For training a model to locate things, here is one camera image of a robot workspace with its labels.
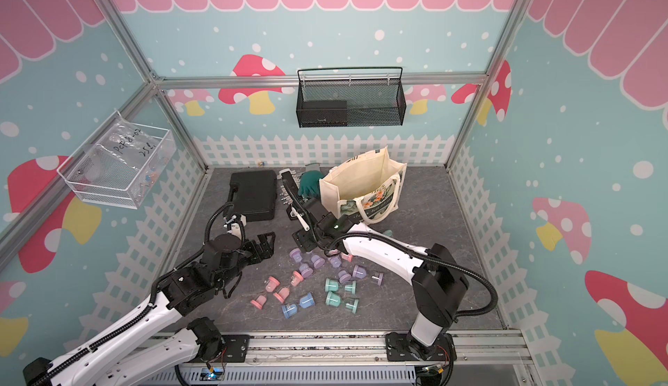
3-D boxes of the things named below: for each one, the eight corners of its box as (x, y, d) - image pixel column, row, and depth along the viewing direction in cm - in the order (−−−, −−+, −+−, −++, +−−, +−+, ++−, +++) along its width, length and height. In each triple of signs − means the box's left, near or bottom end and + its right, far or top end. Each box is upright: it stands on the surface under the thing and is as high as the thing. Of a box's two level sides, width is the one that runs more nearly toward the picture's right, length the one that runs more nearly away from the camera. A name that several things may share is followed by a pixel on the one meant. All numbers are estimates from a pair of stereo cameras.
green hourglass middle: (324, 291, 86) (324, 288, 84) (325, 281, 88) (325, 278, 86) (356, 293, 85) (356, 291, 83) (356, 283, 88) (357, 280, 85)
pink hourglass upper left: (274, 297, 85) (272, 295, 83) (297, 272, 90) (296, 269, 88) (281, 304, 83) (280, 302, 81) (304, 278, 89) (303, 275, 87)
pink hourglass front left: (252, 305, 84) (249, 302, 82) (274, 278, 90) (272, 275, 87) (260, 311, 83) (258, 309, 80) (282, 284, 89) (280, 280, 86)
